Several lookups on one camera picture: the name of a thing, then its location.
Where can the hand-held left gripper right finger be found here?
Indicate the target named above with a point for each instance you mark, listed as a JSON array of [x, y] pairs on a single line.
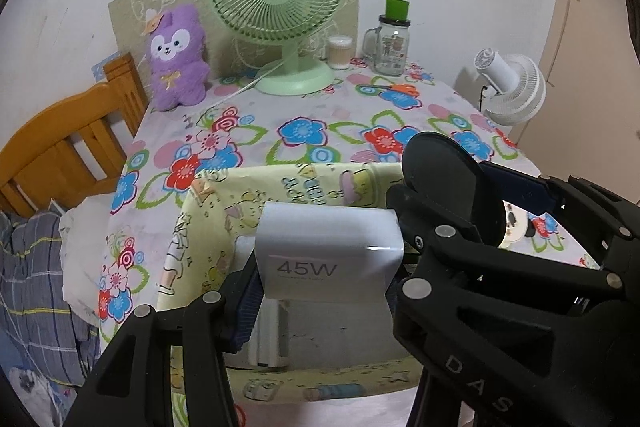
[[392, 294]]

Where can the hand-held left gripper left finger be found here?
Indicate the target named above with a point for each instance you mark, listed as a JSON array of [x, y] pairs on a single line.
[[245, 312]]

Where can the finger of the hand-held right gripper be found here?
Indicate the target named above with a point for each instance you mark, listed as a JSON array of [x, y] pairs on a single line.
[[525, 192], [450, 242]]

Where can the white power charger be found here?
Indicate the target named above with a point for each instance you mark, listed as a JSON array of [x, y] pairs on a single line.
[[325, 247]]

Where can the yellow patterned storage box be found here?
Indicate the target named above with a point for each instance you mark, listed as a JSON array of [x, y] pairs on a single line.
[[215, 227]]

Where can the white floor fan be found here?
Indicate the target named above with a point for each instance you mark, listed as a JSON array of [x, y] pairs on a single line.
[[515, 87]]

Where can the beige door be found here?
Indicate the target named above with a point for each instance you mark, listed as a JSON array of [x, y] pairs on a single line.
[[590, 82]]

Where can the white pillow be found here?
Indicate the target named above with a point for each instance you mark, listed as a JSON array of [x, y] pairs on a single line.
[[85, 247]]

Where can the floral tablecloth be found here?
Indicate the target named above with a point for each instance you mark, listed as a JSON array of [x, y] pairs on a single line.
[[310, 137]]

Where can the glass jar with green lid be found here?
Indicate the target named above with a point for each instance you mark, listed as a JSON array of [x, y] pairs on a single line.
[[390, 47]]

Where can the plaid blanket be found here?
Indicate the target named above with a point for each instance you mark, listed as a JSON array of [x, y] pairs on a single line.
[[35, 287]]

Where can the clear cotton swab container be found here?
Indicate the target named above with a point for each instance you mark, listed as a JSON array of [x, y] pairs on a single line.
[[340, 54]]

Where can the wooden chair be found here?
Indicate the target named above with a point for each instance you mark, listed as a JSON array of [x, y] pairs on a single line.
[[60, 137]]

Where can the purple plush toy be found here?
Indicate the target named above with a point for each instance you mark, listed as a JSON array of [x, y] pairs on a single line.
[[175, 57]]

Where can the light blue paper card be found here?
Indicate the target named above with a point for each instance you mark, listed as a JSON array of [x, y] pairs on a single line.
[[105, 67]]

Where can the beige patterned board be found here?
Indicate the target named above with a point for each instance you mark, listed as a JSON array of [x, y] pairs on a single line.
[[125, 17]]

